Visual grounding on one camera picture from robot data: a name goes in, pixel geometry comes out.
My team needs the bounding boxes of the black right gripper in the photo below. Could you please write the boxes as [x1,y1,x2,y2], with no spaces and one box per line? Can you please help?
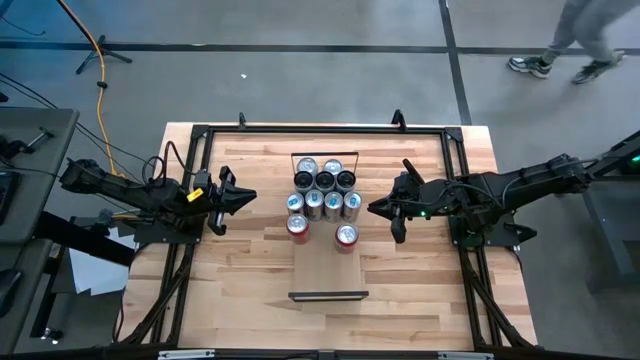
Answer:
[367,158,451,245]

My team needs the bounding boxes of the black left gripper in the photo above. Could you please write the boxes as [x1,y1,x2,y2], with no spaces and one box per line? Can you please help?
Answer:
[192,166,258,236]

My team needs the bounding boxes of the silver beverage can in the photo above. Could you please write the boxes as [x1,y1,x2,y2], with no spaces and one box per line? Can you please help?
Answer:
[285,193,306,217]

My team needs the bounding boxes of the grey knob clamp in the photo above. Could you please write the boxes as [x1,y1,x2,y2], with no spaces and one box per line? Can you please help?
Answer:
[69,207,151,231]

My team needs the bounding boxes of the black support beam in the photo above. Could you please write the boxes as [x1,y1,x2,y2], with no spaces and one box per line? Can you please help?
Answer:
[34,209,136,269]

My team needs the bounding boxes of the white paper sheets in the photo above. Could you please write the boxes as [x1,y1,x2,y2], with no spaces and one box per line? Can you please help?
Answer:
[67,227,139,297]

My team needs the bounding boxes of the grey side table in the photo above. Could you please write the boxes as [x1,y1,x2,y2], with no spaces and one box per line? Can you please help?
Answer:
[0,107,80,244]
[0,238,54,354]

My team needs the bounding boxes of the black tripod stand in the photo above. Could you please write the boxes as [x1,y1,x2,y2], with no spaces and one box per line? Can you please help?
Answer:
[74,33,134,76]

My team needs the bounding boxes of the black metal side stand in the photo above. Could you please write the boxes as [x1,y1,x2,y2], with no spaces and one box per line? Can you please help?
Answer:
[549,129,640,291]

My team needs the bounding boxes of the black desk clamp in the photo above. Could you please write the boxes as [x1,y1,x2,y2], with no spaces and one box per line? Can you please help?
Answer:
[0,126,56,160]

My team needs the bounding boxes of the silver floor caster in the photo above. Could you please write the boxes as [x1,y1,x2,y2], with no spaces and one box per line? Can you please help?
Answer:
[40,327,65,346]

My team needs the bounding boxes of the person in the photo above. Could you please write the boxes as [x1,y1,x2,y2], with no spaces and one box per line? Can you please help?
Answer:
[507,0,629,86]

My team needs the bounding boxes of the black aluminium table frame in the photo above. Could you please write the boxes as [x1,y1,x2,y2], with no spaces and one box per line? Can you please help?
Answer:
[113,110,540,360]

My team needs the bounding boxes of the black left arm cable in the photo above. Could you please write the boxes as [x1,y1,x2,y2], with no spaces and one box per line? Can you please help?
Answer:
[141,140,197,187]

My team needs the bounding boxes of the wooden shelf black metal frame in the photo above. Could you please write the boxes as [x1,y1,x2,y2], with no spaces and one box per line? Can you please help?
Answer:
[287,149,372,304]

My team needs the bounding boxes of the silver hinge bracket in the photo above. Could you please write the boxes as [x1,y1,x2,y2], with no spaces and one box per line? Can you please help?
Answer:
[157,349,216,360]
[438,351,494,360]

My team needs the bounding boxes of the yellow power cable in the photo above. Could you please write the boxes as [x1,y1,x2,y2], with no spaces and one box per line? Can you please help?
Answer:
[55,0,121,177]

